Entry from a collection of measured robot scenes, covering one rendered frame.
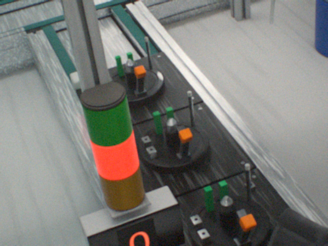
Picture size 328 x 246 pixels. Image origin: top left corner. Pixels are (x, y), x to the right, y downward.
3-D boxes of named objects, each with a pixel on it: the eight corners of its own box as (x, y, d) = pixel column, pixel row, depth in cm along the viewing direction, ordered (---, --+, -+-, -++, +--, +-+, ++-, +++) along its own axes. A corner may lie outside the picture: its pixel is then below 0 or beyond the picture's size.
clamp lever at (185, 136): (190, 156, 126) (193, 136, 119) (181, 159, 125) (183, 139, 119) (183, 141, 127) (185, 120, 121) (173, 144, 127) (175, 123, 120)
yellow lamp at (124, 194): (150, 202, 79) (145, 172, 76) (111, 216, 78) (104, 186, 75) (137, 177, 83) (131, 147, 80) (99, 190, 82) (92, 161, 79)
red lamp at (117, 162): (145, 171, 76) (139, 139, 73) (104, 185, 75) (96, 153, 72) (130, 147, 80) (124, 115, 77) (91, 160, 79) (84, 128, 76)
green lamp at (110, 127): (139, 138, 73) (132, 102, 70) (96, 152, 72) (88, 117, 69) (124, 114, 77) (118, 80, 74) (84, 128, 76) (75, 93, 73)
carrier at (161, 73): (204, 107, 145) (200, 59, 137) (101, 142, 140) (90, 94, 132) (164, 57, 164) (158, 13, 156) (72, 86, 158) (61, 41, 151)
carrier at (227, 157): (257, 173, 126) (254, 122, 119) (140, 216, 121) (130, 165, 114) (205, 108, 145) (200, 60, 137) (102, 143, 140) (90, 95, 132)
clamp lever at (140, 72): (146, 92, 144) (146, 72, 138) (137, 95, 144) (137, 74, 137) (140, 79, 146) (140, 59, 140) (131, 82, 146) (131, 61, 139)
